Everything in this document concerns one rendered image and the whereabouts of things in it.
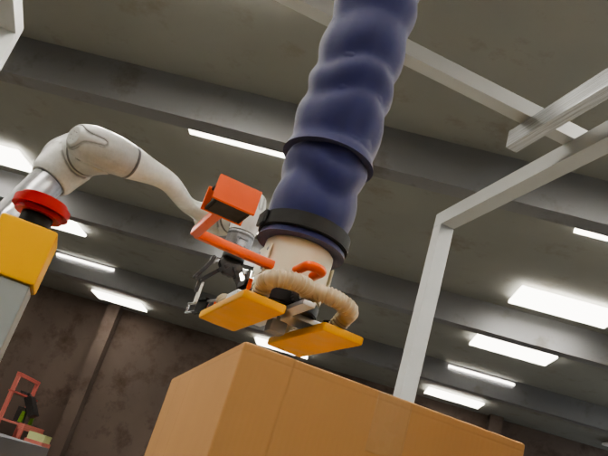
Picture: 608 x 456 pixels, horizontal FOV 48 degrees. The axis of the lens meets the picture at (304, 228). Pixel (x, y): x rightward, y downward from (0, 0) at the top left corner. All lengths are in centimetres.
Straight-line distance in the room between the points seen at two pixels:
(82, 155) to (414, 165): 430
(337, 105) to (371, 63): 16
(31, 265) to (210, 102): 546
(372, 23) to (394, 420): 122
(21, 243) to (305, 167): 94
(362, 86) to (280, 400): 109
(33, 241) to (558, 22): 422
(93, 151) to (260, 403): 123
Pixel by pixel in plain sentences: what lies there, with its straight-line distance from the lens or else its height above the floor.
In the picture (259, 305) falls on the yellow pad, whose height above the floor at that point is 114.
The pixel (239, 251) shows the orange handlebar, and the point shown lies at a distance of 156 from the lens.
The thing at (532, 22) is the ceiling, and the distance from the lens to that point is 481.
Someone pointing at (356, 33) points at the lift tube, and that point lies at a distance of 186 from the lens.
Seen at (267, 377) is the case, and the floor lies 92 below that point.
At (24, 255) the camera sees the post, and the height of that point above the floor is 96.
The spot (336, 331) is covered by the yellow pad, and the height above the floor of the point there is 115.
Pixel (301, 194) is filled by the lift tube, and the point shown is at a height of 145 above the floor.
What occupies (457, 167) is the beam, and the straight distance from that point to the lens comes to 600.
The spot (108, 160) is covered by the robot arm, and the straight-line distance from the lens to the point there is 196.
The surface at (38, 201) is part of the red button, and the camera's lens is 88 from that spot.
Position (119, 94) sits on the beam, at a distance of 648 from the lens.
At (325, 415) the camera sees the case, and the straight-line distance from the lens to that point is 86.
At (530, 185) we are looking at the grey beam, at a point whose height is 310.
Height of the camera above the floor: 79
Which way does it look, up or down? 21 degrees up
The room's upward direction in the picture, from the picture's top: 18 degrees clockwise
